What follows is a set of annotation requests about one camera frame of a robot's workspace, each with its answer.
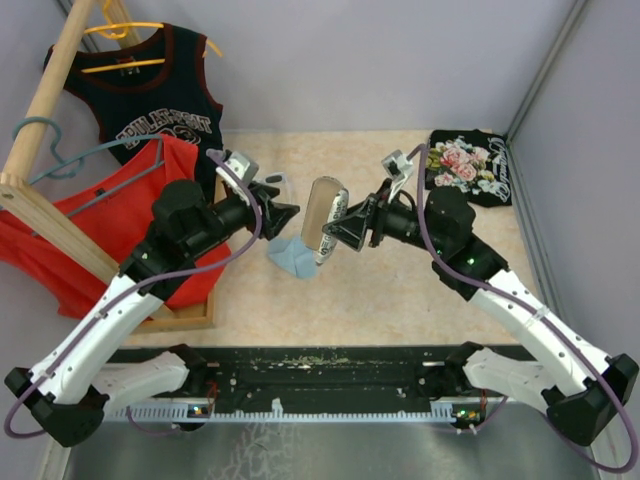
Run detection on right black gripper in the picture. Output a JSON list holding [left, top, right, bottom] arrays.
[[325, 178, 448, 256]]

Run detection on newspaper print glasses case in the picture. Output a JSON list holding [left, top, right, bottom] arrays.
[[301, 176, 349, 266]]

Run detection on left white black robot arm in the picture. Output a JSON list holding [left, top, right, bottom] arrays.
[[5, 180, 300, 447]]

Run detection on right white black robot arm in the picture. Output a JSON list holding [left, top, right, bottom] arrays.
[[318, 180, 639, 446]]

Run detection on light blue cleaning cloth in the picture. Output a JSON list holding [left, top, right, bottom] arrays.
[[267, 236, 317, 280]]

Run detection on black floral folded shirt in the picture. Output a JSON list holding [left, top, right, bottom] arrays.
[[425, 129, 512, 208]]

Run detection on navy basketball tank top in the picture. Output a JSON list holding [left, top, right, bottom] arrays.
[[64, 23, 223, 197]]

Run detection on red tank top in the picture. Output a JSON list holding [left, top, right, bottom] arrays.
[[1, 135, 216, 319]]

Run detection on blue grey clothes hanger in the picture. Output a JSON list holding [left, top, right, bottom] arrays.
[[12, 116, 164, 219]]

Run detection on yellow clothes hanger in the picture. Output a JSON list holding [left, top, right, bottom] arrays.
[[71, 21, 224, 83]]

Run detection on wooden clothes rack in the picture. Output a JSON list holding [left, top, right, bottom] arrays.
[[0, 0, 219, 333]]

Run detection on white frame sunglasses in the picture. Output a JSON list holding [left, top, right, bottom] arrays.
[[263, 172, 295, 204]]

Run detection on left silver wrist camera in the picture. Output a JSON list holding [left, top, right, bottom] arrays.
[[216, 150, 259, 190]]

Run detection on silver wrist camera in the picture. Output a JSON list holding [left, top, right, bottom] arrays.
[[216, 150, 259, 190], [381, 150, 414, 202]]

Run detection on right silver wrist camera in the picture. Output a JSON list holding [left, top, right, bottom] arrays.
[[381, 150, 414, 202]]

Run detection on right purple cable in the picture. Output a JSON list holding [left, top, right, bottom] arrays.
[[409, 143, 637, 474]]

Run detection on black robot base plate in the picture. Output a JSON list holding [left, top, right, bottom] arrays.
[[117, 342, 506, 415]]

